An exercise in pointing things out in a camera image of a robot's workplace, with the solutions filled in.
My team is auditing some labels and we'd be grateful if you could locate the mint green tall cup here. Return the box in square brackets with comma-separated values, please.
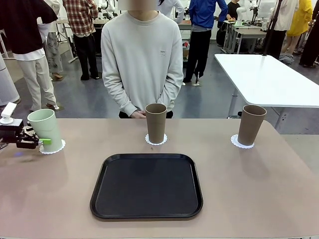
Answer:
[27, 109, 63, 152]

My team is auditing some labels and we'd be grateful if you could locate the person in grey sweatshirt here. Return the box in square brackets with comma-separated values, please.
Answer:
[101, 9, 184, 119]

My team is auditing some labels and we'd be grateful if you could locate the person's left forearm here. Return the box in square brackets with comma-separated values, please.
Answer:
[157, 72, 184, 108]

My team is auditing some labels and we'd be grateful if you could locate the beige topped desk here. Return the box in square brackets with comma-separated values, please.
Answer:
[56, 18, 115, 63]

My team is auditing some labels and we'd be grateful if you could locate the person in yellow coat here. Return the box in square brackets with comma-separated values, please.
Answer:
[283, 0, 314, 54]

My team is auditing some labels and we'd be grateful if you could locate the person's right forearm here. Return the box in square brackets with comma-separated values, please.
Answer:
[101, 74, 138, 117]

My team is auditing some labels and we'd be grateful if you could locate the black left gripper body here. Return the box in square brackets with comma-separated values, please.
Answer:
[0, 119, 25, 145]

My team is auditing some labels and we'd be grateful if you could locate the small white paper slip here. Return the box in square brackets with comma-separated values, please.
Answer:
[39, 139, 66, 155]

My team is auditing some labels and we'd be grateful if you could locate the black backpack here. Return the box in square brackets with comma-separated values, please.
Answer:
[216, 24, 226, 47]

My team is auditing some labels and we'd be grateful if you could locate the white paper doily coaster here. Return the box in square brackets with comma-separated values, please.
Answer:
[230, 134, 255, 149]
[145, 133, 167, 145]

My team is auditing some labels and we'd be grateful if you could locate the person in grey patterned skirt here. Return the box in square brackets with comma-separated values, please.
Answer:
[37, 0, 64, 80]

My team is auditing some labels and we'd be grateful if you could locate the person in black shirt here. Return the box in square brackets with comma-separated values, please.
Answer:
[0, 0, 59, 112]

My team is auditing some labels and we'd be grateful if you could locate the person in plaid shirt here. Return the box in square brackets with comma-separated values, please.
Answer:
[62, 0, 100, 81]

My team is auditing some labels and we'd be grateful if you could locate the grey workbench desk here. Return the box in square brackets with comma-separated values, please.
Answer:
[224, 19, 269, 54]

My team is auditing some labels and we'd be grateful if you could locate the grey cloth bundle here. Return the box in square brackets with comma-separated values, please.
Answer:
[278, 53, 295, 66]

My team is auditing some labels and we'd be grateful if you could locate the tan tall cup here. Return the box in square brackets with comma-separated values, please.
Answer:
[145, 103, 167, 144]

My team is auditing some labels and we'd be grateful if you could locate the white table with legs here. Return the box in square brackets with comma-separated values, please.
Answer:
[214, 53, 319, 134]

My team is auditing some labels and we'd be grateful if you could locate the person in white top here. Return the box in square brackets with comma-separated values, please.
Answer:
[157, 0, 185, 24]

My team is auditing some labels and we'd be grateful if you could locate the black stand pole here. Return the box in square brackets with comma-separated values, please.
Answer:
[261, 0, 284, 57]

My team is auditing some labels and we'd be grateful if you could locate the seated person in black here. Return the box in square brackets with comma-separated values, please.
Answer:
[226, 0, 241, 22]

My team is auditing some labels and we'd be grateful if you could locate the person in blue shirt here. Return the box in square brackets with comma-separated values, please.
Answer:
[183, 0, 229, 85]

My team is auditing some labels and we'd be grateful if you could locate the person in cream top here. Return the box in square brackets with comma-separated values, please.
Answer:
[264, 0, 300, 60]

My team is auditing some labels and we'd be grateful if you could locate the person in black clothes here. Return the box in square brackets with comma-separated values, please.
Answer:
[299, 0, 319, 68]

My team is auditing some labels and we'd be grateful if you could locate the black plastic tray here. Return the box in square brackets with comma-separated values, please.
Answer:
[90, 153, 204, 220]

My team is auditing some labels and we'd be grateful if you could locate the brown tall cup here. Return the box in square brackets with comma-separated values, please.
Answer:
[238, 105, 267, 146]

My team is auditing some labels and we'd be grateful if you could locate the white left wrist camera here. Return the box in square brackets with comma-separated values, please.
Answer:
[0, 102, 17, 124]

